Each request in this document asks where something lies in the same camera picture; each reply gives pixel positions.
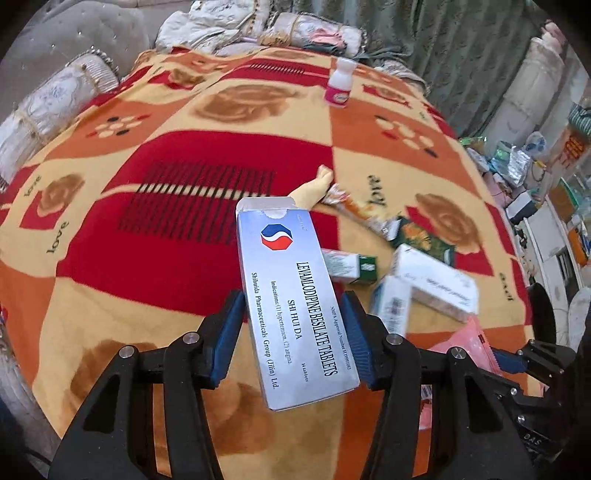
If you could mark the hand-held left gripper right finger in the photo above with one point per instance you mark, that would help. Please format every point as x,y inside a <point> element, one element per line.
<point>358,341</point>

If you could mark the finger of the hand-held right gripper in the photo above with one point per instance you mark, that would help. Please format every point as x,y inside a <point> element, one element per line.
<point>508,361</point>

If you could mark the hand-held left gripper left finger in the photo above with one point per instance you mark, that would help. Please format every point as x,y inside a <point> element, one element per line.
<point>228,332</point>

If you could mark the pink plastic packet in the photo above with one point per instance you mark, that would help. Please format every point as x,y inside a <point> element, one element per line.
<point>466,346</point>

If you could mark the white blue medicine box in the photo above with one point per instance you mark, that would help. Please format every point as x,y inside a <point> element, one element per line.
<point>392,302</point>

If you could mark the white medicine box hexagon logo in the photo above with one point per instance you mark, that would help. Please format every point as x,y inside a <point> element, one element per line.
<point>286,286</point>

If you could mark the white green medicine box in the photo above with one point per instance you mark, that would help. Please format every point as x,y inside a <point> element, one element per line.
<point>351,265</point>

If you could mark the long white medicine box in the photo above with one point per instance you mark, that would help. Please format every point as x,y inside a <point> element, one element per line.
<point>434,281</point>

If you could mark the dark green box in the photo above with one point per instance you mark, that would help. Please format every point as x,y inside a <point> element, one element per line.
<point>427,242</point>

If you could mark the orange snack wrapper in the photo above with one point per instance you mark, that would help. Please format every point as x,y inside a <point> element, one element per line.
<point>364,212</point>

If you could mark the white dotted cloth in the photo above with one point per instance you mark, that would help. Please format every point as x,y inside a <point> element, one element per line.
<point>579,318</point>

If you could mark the white tv cabinet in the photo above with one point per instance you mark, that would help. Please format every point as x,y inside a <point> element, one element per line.
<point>554,277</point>

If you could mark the orange box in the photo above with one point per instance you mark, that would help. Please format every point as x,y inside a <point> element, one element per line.
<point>578,244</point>

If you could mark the silver foil bag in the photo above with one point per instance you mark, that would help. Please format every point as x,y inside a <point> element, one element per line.
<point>513,166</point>

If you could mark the printed rose blanket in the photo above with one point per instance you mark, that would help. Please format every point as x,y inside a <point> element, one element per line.
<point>138,138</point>

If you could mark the white plastic bag blue print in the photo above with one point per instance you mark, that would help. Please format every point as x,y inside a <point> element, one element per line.
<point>534,145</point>

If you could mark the red hanging decoration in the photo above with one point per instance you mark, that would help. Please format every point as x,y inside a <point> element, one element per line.
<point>575,147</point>

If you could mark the white bottle pink label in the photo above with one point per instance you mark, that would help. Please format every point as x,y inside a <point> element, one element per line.
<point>339,90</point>

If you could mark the striped tote bag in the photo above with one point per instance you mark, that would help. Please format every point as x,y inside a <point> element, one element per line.
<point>581,119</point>

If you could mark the lace-covered standing air conditioner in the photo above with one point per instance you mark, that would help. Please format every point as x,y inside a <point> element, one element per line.
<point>526,92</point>

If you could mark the striped embroidered bolster pillow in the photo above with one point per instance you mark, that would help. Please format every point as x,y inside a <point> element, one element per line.
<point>51,101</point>

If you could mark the green patterned curtain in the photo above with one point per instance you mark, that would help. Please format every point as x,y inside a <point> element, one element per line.
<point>438,55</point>

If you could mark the white folded quilt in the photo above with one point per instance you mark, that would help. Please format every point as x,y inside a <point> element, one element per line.
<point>184,34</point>

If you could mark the pink grey clothes pile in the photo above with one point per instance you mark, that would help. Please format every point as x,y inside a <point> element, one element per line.
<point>328,39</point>

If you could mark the embroidered fringed cushion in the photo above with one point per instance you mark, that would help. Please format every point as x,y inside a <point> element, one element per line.
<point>295,32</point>
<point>231,16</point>

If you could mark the pink plush pig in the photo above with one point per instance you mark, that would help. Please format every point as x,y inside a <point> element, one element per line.
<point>551,32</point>

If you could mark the grey tufted sofa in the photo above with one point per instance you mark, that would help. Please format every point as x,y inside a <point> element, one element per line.
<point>69,32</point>

